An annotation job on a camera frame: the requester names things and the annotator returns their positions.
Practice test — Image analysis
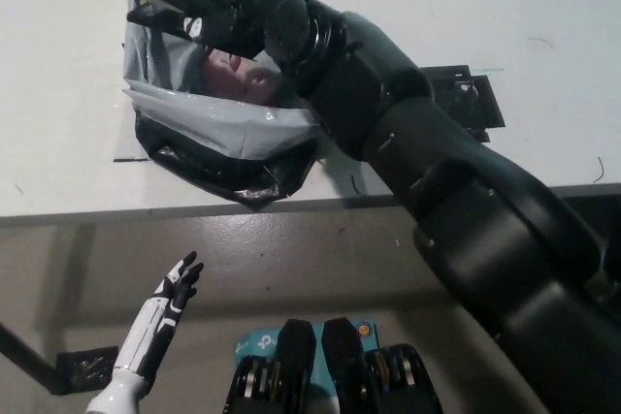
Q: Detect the black table leg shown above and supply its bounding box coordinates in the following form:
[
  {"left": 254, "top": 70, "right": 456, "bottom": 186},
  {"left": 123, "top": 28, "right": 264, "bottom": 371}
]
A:
[{"left": 0, "top": 320, "right": 62, "bottom": 386}]

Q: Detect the pink packet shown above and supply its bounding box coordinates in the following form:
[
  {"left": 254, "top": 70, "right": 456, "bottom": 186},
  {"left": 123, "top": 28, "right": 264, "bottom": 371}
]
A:
[{"left": 203, "top": 48, "right": 288, "bottom": 106}]

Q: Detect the black and teal robot torso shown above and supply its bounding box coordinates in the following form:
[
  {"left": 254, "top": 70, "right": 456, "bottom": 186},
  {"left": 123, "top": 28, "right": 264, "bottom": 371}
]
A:
[{"left": 222, "top": 317, "right": 443, "bottom": 414}]

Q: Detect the black floor tape patch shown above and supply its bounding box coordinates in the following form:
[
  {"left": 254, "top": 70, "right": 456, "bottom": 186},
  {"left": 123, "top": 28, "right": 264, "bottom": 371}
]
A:
[{"left": 53, "top": 345, "right": 121, "bottom": 395}]

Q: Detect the black and white right hand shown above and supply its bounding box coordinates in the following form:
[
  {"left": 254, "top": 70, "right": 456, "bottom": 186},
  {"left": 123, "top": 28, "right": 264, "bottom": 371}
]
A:
[{"left": 182, "top": 0, "right": 288, "bottom": 61}]

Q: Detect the white and black left hand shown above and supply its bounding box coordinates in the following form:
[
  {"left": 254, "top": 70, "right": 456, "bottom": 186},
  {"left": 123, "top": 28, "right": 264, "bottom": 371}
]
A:
[{"left": 114, "top": 251, "right": 205, "bottom": 380}]

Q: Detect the grey and black plastic bag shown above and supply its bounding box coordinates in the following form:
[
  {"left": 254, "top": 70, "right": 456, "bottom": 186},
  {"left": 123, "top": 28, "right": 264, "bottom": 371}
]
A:
[{"left": 120, "top": 0, "right": 320, "bottom": 214}]

